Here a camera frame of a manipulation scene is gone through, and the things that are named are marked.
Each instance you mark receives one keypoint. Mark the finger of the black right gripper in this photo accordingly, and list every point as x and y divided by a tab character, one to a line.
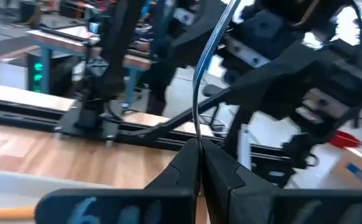
299	152
196	34

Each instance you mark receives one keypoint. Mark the blue metal frame table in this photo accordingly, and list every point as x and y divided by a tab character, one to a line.
74	46

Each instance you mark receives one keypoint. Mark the computer tower with green lights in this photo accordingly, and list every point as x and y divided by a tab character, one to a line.
36	73

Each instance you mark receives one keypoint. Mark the black aluminium table frame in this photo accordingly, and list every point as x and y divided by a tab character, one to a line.
12	109

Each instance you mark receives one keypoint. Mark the red object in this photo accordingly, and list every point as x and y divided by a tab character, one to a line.
344	139

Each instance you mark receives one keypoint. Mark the beige plastic tray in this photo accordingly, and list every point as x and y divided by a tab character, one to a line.
18	189

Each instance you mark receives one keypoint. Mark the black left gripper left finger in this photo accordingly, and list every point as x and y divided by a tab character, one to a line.
174	177

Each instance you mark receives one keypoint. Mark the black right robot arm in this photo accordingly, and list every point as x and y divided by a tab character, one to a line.
118	46

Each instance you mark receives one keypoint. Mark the brown cardboard box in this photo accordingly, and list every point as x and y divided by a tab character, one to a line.
355	168

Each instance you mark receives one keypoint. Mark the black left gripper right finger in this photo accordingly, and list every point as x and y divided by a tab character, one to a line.
227	180

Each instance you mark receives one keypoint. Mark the white upright post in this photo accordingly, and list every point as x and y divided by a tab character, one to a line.
245	146

